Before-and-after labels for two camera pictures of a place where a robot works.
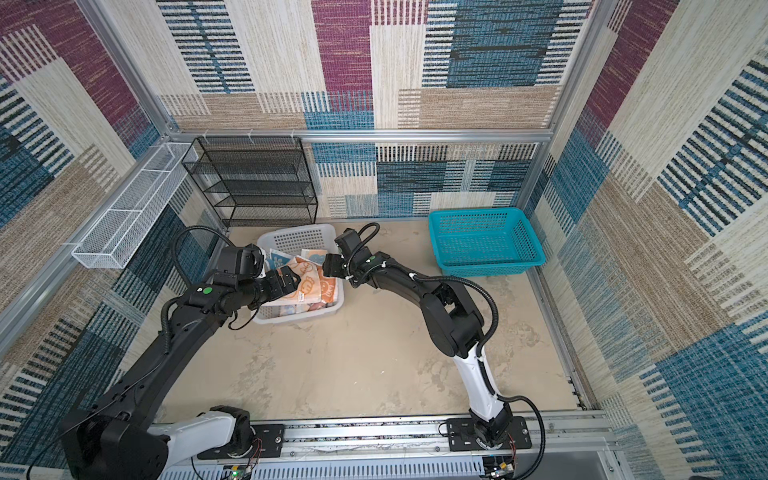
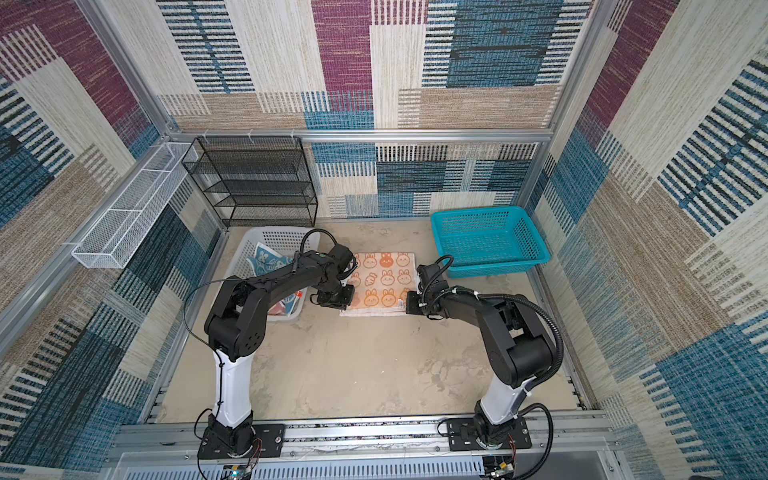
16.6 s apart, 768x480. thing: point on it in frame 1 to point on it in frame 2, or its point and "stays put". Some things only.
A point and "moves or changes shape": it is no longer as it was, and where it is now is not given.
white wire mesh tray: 113,239 stays put
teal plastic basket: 484,242 stays put
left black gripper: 279,290 to 344,303
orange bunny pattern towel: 313,286 moves or changes shape
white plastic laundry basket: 291,238 moves or changes shape
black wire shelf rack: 255,180 stays put
